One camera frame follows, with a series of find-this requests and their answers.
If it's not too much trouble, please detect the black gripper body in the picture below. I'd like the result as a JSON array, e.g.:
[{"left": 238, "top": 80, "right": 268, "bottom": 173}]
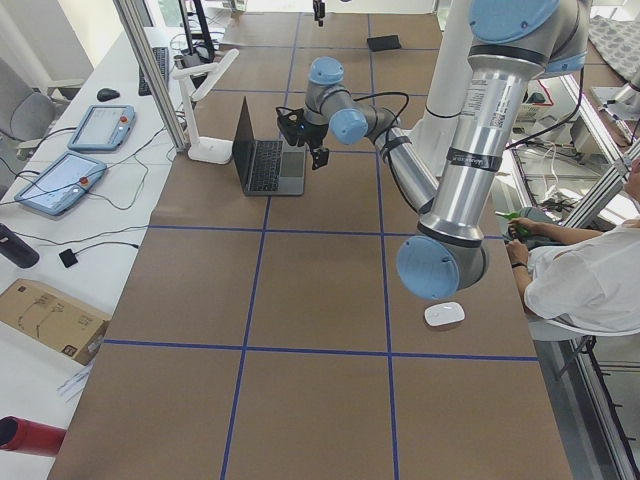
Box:
[{"left": 276, "top": 110, "right": 329, "bottom": 150}]

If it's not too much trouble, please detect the grey laptop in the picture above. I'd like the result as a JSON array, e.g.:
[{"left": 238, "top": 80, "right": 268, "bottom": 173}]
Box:
[{"left": 232, "top": 98, "right": 306, "bottom": 196}]

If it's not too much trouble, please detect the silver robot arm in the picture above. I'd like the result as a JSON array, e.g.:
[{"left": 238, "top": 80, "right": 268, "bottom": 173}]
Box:
[
  {"left": 276, "top": 56, "right": 438, "bottom": 214},
  {"left": 305, "top": 1, "right": 591, "bottom": 300}
]

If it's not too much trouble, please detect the black mouse pad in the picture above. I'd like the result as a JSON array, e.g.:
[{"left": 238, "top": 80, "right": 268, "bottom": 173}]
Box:
[{"left": 366, "top": 34, "right": 402, "bottom": 52}]

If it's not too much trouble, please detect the black desk mouse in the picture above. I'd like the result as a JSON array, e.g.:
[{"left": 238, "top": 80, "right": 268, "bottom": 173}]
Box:
[{"left": 96, "top": 88, "right": 121, "bottom": 102}]

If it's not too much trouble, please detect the white computer mouse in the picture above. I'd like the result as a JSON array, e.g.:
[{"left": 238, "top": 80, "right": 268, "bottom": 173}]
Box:
[{"left": 424, "top": 302, "right": 466, "bottom": 327}]

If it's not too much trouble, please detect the black keyboard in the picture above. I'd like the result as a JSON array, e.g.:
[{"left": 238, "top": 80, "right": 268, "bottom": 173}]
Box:
[{"left": 137, "top": 46, "right": 171, "bottom": 97}]

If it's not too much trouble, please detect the blue teach pendant far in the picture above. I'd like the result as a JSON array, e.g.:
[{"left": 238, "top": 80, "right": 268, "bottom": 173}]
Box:
[{"left": 67, "top": 105, "right": 136, "bottom": 153}]

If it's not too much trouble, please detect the blue teach pendant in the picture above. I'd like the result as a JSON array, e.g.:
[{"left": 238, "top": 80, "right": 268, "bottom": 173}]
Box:
[
  {"left": 67, "top": 105, "right": 136, "bottom": 153},
  {"left": 14, "top": 151, "right": 107, "bottom": 216}
]

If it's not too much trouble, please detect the blue teach pendant near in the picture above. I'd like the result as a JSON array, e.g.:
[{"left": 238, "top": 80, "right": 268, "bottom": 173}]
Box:
[{"left": 14, "top": 151, "right": 107, "bottom": 216}]

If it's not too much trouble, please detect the person in white shirt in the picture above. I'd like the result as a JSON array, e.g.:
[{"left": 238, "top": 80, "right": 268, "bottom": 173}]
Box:
[{"left": 503, "top": 154, "right": 640, "bottom": 336}]

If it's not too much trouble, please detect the cardboard box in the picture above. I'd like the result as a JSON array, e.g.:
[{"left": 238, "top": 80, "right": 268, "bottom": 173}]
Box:
[{"left": 1, "top": 279, "right": 111, "bottom": 365}]

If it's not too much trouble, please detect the red cylinder bottle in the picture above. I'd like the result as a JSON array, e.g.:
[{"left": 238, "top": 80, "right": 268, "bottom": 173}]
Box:
[{"left": 1, "top": 416, "right": 67, "bottom": 457}]

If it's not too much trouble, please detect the overhead black camera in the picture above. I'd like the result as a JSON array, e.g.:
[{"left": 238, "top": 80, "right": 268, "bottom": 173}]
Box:
[{"left": 312, "top": 0, "right": 326, "bottom": 27}]

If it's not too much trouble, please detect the aluminium frame post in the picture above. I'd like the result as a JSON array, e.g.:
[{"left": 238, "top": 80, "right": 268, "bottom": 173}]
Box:
[{"left": 113, "top": 0, "right": 188, "bottom": 152}]

